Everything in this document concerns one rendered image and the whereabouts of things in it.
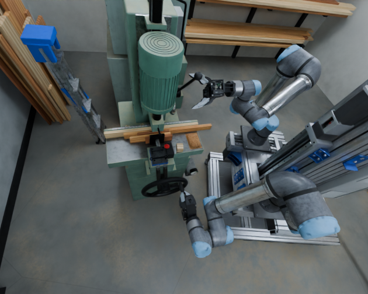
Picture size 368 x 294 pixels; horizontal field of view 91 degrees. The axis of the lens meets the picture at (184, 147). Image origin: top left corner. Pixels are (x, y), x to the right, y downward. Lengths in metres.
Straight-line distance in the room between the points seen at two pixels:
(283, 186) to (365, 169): 0.72
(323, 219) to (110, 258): 1.62
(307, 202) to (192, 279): 1.42
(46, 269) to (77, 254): 0.23
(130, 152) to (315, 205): 0.92
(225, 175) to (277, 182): 1.25
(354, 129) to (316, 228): 0.57
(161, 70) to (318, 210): 0.71
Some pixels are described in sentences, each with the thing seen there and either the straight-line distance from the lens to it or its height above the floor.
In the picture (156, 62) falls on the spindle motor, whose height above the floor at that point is 1.48.
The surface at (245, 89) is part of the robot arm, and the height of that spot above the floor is 1.37.
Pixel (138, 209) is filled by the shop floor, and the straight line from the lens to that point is 1.93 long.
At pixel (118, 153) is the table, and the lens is 1.14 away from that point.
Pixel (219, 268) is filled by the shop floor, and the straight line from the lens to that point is 2.01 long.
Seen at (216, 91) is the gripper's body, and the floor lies 1.38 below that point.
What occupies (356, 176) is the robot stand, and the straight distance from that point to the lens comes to 1.42.
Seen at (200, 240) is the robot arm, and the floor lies 1.04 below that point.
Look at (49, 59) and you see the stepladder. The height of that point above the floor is 1.03.
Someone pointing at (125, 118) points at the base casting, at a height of 0.80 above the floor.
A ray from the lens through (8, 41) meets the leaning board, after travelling 2.03.
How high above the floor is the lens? 1.89
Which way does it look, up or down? 58 degrees down
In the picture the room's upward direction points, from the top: 19 degrees clockwise
